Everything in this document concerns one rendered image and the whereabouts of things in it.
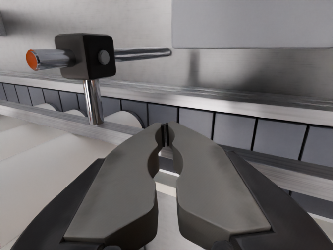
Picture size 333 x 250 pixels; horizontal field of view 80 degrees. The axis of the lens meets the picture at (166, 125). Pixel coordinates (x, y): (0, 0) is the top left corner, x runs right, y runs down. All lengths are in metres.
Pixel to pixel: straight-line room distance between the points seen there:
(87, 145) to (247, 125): 0.14
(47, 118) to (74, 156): 0.05
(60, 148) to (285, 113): 0.19
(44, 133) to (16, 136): 0.03
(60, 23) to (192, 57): 0.23
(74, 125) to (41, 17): 0.27
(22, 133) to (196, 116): 0.18
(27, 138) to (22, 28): 0.27
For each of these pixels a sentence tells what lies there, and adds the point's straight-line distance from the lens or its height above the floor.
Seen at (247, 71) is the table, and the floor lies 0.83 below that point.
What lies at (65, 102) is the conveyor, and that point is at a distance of 0.33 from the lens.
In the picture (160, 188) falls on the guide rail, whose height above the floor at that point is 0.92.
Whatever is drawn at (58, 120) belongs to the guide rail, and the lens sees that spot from 0.20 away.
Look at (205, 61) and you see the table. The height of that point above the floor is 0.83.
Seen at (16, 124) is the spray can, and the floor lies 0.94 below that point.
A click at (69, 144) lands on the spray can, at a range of 0.18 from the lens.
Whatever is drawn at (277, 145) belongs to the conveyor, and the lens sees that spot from 0.20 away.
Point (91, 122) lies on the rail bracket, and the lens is 0.17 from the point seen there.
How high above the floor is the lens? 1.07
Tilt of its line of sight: 56 degrees down
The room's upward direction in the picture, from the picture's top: 126 degrees counter-clockwise
